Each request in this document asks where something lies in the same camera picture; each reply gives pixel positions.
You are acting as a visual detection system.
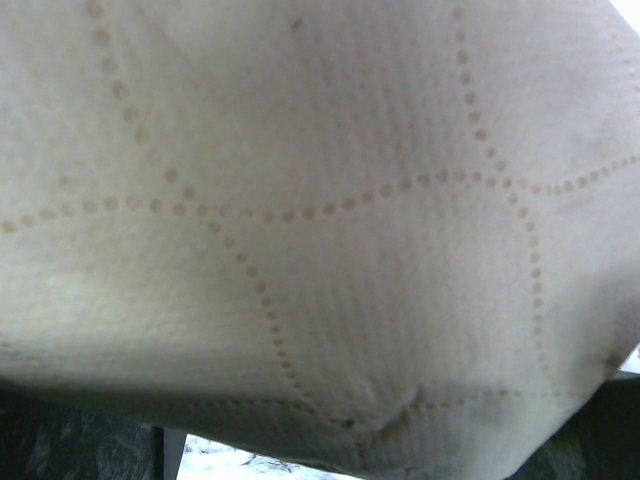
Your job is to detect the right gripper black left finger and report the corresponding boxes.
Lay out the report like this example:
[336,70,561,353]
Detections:
[1,383,186,480]

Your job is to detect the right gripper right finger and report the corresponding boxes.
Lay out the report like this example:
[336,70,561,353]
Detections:
[511,372,639,480]

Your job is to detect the brown paper roll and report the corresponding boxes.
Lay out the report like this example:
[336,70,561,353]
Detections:
[1,0,639,479]

